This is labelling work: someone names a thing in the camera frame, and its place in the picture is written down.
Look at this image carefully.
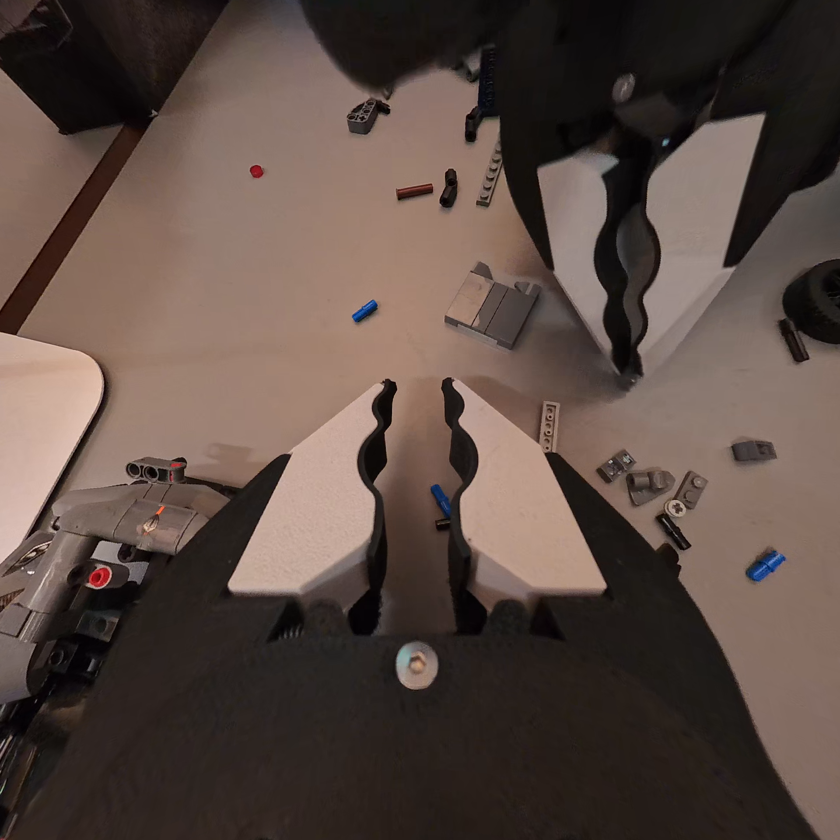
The black lego wheel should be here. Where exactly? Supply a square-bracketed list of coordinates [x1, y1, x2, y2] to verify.
[781, 259, 840, 343]

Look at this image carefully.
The grey bent technic beam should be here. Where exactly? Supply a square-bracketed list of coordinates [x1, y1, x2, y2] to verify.
[346, 98, 392, 135]

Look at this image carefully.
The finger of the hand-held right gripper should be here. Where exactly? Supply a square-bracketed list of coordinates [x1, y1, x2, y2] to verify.
[535, 151, 652, 389]
[617, 113, 769, 383]

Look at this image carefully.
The grey lego car model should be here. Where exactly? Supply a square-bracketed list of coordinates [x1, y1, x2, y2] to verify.
[0, 456, 244, 828]

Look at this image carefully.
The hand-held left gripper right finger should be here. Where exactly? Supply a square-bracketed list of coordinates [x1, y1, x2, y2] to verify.
[438, 377, 606, 635]

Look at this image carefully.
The grey lego tile assembly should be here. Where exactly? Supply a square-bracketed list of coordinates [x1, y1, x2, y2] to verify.
[444, 261, 543, 352]

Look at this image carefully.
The pile of small lego pieces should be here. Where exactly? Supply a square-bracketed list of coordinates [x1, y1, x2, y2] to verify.
[430, 449, 711, 551]

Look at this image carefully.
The white adjustable stand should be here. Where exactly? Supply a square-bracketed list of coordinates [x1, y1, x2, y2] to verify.
[0, 331, 106, 546]

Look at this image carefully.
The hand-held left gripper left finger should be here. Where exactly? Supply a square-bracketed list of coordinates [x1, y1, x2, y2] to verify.
[227, 378, 400, 635]

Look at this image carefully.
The dark grey lego axle pin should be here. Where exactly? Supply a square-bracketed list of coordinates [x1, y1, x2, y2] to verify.
[778, 318, 811, 364]

